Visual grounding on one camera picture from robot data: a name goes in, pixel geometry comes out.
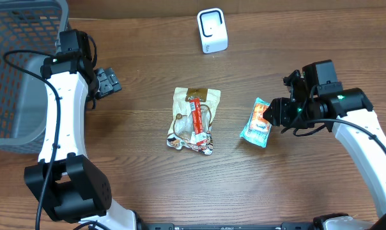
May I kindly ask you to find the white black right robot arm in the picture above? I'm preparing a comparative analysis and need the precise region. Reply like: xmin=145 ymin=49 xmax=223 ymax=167
xmin=263 ymin=88 xmax=386 ymax=229

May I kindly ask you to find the teal orange snack packet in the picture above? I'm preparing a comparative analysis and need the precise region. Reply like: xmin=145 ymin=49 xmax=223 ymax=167
xmin=240 ymin=98 xmax=272 ymax=148

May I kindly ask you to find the red stick snack packet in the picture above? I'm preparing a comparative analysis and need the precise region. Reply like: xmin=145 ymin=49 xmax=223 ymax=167
xmin=189 ymin=98 xmax=207 ymax=146

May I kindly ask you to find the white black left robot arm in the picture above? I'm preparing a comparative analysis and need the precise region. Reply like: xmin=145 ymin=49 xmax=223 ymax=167
xmin=24 ymin=52 xmax=146 ymax=229

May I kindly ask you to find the beige pet treat bag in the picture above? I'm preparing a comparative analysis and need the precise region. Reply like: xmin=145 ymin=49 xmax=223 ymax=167
xmin=166 ymin=88 xmax=221 ymax=155

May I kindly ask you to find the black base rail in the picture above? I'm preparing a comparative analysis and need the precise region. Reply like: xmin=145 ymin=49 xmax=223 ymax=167
xmin=146 ymin=222 xmax=316 ymax=230

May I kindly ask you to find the grey plastic mesh basket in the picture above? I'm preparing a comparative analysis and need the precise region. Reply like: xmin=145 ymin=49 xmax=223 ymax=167
xmin=0 ymin=0 xmax=69 ymax=154

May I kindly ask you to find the white barcode scanner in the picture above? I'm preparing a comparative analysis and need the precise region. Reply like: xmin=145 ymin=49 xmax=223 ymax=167
xmin=197 ymin=8 xmax=228 ymax=54

